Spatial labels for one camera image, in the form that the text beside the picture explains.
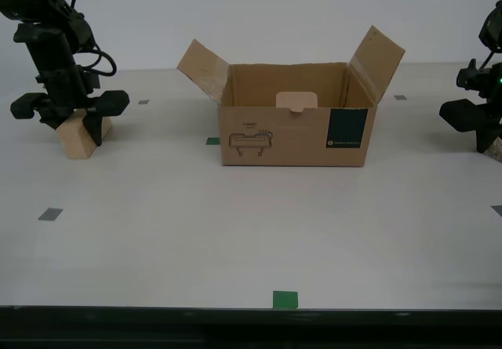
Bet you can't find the speckled pinkish rock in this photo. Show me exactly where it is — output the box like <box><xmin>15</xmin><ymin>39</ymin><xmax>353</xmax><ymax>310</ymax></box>
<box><xmin>485</xmin><ymin>136</ymin><xmax>502</xmax><ymax>158</ymax></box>

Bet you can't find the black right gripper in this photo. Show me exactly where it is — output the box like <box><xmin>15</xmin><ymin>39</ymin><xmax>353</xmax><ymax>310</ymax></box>
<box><xmin>438</xmin><ymin>63</ymin><xmax>502</xmax><ymax>154</ymax></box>

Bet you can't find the light wooden block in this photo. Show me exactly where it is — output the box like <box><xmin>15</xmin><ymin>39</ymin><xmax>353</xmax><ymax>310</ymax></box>
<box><xmin>56</xmin><ymin>109</ymin><xmax>113</xmax><ymax>161</ymax></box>

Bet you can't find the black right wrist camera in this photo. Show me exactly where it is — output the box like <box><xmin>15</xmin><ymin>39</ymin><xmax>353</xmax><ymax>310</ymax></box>
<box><xmin>457</xmin><ymin>59</ymin><xmax>486</xmax><ymax>91</ymax></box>

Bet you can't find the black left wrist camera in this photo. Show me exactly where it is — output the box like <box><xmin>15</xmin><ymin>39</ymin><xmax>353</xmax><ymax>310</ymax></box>
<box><xmin>76</xmin><ymin>70</ymin><xmax>100</xmax><ymax>93</ymax></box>

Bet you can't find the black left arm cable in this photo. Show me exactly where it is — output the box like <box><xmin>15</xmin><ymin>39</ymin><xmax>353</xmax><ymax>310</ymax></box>
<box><xmin>64</xmin><ymin>0</ymin><xmax>118</xmax><ymax>78</ymax></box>

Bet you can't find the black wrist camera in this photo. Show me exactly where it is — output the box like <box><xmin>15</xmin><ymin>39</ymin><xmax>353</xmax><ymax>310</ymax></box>
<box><xmin>76</xmin><ymin>70</ymin><xmax>100</xmax><ymax>93</ymax></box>
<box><xmin>457</xmin><ymin>59</ymin><xmax>486</xmax><ymax>91</ymax></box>

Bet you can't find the large green tape marker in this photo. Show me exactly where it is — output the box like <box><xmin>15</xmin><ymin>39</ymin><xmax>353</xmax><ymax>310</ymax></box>
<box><xmin>272</xmin><ymin>290</ymin><xmax>299</xmax><ymax>310</ymax></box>

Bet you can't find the open brown cardboard box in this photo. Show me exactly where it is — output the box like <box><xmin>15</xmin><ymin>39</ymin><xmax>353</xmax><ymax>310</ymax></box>
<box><xmin>176</xmin><ymin>25</ymin><xmax>406</xmax><ymax>168</ymax></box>

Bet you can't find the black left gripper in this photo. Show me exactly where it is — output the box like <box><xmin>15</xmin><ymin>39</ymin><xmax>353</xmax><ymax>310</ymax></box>
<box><xmin>10</xmin><ymin>65</ymin><xmax>130</xmax><ymax>147</ymax></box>

